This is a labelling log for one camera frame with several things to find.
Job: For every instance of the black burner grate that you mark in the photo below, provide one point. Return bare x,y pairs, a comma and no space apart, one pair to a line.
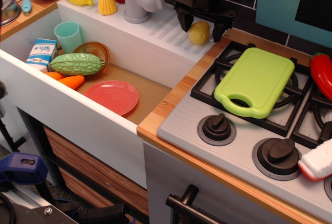
283,114
313,126

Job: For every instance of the white and red bottle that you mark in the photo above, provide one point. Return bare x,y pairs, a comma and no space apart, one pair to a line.
316,164

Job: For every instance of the amber translucent bowl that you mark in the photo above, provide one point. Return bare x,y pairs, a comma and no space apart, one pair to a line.
98,49

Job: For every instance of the black oven door handle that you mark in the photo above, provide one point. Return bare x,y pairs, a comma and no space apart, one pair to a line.
183,210

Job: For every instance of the white toy sink basin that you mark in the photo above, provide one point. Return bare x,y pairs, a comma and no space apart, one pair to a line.
153,57

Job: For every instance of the metal pot with lid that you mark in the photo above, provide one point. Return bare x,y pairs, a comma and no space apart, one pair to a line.
11,10

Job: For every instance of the left black burner grate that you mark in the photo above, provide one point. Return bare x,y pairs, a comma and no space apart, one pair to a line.
283,114

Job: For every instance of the right black burner grate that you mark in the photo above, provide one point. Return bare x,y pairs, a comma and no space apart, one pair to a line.
313,126

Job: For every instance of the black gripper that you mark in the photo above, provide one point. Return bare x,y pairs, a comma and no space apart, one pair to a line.
209,10

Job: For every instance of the red toy chili pepper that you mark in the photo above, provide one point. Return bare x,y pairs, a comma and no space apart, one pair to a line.
320,69

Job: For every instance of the blue clamp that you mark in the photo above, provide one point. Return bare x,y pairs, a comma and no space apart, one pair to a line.
23,169

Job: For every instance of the toy milk carton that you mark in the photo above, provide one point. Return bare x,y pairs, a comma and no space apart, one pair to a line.
42,53

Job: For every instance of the yellow toy corn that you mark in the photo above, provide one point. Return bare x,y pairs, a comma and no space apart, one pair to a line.
107,7

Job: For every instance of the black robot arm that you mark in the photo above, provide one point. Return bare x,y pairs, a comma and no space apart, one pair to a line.
214,11

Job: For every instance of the left black stove knob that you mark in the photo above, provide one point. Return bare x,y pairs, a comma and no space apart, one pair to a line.
216,130

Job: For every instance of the black stove knob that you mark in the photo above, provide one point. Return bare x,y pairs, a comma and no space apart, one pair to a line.
216,130
277,158

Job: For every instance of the right grey stove knob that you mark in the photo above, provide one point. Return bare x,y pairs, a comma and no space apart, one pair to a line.
327,187

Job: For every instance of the mint green plastic cup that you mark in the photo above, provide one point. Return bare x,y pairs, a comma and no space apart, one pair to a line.
68,35

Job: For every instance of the orange toy carrot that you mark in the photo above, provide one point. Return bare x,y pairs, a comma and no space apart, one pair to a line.
55,75
72,82

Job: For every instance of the green plastic cutting board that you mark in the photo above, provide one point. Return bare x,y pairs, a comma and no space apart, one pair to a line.
254,83

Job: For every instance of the yellow toy potato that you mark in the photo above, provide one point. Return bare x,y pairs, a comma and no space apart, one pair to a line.
199,32

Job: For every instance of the middle black stove knob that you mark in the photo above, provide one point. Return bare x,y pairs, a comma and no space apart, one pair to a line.
277,158

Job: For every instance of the pink plastic plate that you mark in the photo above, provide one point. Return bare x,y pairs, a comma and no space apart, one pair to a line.
117,96

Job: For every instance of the green toy bitter gourd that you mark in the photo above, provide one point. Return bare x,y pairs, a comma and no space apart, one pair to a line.
72,64

